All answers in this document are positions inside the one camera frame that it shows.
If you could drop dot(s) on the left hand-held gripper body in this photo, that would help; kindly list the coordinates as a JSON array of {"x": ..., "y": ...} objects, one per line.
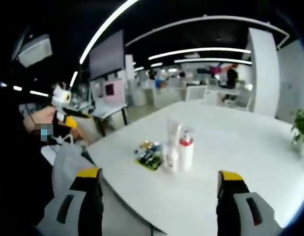
[{"x": 61, "y": 97}]

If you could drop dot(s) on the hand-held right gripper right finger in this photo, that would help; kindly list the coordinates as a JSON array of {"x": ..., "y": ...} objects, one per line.
[{"x": 228, "y": 209}]

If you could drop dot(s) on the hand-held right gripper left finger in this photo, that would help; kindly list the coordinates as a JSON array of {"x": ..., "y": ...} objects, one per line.
[{"x": 92, "y": 209}]

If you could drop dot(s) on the white pump bottle red collar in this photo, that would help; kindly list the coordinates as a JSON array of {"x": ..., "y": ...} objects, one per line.
[{"x": 186, "y": 155}]

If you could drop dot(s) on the small skincare bottle red label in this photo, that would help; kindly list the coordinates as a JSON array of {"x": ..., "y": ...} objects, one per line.
[{"x": 173, "y": 162}]

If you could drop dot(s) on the white skincare tube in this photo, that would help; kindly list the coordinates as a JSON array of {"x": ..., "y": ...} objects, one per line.
[{"x": 173, "y": 132}]

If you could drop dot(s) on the person's left hand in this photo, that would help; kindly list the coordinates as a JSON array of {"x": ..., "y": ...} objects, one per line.
[{"x": 43, "y": 115}]

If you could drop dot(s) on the black-legged side table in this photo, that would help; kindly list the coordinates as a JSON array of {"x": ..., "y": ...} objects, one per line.
[{"x": 107, "y": 111}]

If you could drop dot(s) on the grey mesh office chair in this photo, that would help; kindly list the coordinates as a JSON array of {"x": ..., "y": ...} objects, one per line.
[{"x": 68, "y": 167}]

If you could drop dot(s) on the pink board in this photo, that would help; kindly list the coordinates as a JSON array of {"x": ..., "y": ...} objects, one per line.
[{"x": 118, "y": 92}]

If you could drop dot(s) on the ceiling air conditioner unit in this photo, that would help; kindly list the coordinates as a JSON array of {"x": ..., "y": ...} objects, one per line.
[{"x": 35, "y": 50}]

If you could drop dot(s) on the large dark screen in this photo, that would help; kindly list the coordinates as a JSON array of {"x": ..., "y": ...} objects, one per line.
[{"x": 106, "y": 54}]

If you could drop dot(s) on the green black snack packet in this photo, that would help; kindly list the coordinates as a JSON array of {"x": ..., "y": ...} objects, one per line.
[{"x": 150, "y": 162}]

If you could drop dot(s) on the gold snack packet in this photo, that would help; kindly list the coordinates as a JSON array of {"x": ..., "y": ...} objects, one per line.
[{"x": 146, "y": 145}]

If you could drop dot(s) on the long curved ceiling light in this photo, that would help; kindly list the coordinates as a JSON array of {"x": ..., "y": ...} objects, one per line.
[{"x": 105, "y": 25}]

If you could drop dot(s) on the blue white small packet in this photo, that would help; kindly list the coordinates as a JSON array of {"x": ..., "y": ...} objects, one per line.
[{"x": 155, "y": 148}]

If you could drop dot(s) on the potted green plant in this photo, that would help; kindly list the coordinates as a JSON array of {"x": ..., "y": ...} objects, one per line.
[{"x": 301, "y": 125}]

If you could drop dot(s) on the ceiling light strip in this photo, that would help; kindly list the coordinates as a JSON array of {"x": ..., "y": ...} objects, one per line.
[
  {"x": 198, "y": 49},
  {"x": 210, "y": 59}
]

